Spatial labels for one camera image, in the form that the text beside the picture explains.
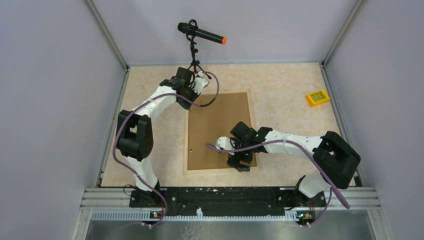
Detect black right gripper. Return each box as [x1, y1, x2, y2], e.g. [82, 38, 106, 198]
[226, 138, 253, 172]

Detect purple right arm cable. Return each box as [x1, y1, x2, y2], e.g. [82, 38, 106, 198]
[205, 139, 351, 228]

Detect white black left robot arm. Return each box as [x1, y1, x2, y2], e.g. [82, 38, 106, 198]
[112, 67, 210, 207]

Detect black microphone orange tip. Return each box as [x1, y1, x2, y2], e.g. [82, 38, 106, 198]
[177, 22, 227, 45]

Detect aluminium rail front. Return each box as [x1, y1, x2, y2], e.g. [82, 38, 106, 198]
[79, 187, 382, 222]

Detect black tripod microphone stand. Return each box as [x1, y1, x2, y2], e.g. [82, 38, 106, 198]
[185, 19, 212, 80]

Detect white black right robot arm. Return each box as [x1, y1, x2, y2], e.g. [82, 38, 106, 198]
[216, 121, 361, 206]

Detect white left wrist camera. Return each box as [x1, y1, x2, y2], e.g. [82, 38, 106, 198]
[192, 74, 209, 95]

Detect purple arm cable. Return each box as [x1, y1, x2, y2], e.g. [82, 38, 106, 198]
[112, 71, 220, 229]
[205, 139, 351, 228]

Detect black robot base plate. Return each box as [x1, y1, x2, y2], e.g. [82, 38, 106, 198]
[128, 186, 327, 217]

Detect yellow plastic box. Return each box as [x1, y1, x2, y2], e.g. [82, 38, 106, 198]
[305, 89, 331, 108]

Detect white wooden photo frame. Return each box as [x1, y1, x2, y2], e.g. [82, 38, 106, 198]
[183, 89, 256, 175]

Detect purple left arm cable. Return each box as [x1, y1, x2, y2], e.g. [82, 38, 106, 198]
[112, 71, 220, 229]

